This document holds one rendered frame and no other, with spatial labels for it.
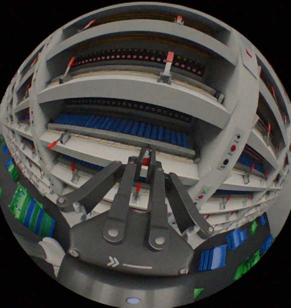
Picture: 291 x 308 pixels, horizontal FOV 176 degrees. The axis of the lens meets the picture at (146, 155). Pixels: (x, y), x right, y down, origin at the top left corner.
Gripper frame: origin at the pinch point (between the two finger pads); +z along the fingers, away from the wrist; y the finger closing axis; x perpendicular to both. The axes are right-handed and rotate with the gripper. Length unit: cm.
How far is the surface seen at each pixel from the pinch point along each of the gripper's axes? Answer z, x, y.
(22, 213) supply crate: -22, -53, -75
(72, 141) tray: 8.7, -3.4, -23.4
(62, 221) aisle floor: 13, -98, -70
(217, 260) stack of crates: -15, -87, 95
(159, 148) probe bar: 11.1, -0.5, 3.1
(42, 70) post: 1, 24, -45
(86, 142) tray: 9.7, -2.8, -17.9
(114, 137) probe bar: 10.7, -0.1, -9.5
